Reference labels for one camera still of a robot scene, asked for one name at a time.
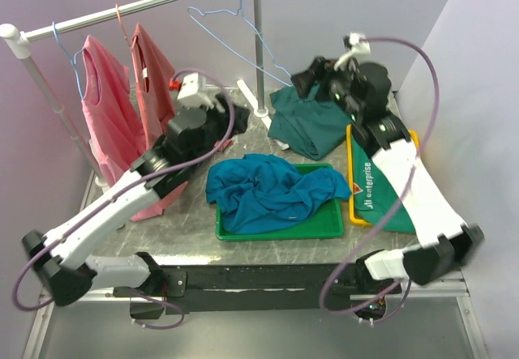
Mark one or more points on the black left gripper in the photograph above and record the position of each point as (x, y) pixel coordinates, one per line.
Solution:
(223, 119)

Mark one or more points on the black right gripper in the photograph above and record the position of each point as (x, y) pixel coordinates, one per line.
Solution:
(305, 79)

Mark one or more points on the blue t shirt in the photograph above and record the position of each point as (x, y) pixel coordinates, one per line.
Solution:
(264, 193)

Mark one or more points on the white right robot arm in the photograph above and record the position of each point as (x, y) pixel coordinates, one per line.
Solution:
(445, 241)

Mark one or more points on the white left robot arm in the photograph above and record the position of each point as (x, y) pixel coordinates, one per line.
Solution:
(63, 258)

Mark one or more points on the dusty red t shirt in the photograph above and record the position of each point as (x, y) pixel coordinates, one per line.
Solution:
(154, 87)

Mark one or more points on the pink t shirt on hanger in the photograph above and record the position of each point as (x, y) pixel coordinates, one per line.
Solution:
(116, 131)

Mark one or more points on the green shirt in yellow tray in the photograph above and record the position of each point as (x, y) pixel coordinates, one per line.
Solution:
(373, 189)

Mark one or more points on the blue hanger with pink shirt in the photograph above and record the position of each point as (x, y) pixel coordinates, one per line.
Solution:
(72, 59)

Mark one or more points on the dark green shorts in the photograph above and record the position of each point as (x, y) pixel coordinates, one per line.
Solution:
(311, 128)

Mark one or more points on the green plastic tray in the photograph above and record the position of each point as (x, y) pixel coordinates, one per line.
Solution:
(325, 223)

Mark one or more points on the yellow plastic tray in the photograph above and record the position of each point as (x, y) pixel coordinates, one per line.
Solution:
(353, 209)

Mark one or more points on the white metal clothes rack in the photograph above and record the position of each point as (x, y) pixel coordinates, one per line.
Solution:
(18, 42)

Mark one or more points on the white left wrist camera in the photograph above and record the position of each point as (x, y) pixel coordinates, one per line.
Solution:
(191, 91)

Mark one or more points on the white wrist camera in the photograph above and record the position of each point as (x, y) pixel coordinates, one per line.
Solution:
(191, 91)
(356, 45)

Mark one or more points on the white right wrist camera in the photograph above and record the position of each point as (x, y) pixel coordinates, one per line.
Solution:
(356, 45)

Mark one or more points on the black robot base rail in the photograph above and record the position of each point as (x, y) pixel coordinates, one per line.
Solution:
(261, 287)

